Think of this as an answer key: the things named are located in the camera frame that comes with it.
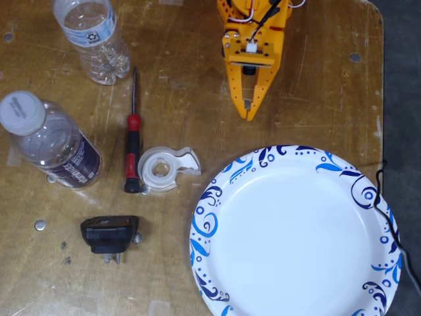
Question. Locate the clear bottle purple label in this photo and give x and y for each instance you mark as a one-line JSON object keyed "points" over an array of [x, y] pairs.
{"points": [[56, 148]]}

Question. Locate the black plug adapter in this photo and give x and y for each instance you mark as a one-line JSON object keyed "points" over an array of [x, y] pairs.
{"points": [[108, 235]]}

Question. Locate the clear tape dispenser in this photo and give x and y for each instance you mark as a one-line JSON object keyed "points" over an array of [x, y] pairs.
{"points": [[148, 166]]}

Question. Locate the red black screwdriver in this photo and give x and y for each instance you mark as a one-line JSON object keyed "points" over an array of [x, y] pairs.
{"points": [[133, 148]]}

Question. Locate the white paper plate blue pattern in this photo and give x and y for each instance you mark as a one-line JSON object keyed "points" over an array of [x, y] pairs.
{"points": [[289, 230]]}

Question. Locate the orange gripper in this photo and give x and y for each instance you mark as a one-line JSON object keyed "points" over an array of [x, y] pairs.
{"points": [[237, 83]]}

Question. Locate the clear water bottle blue label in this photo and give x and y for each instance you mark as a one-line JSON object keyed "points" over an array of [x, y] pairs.
{"points": [[95, 49]]}

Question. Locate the wrist camera on orange mount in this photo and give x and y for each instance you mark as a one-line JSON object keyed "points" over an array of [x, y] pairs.
{"points": [[251, 57]]}

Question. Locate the round metal table rivet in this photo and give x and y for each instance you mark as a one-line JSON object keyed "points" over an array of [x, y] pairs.
{"points": [[137, 238], [51, 179], [246, 104], [8, 37], [145, 189], [40, 225], [355, 57]]}

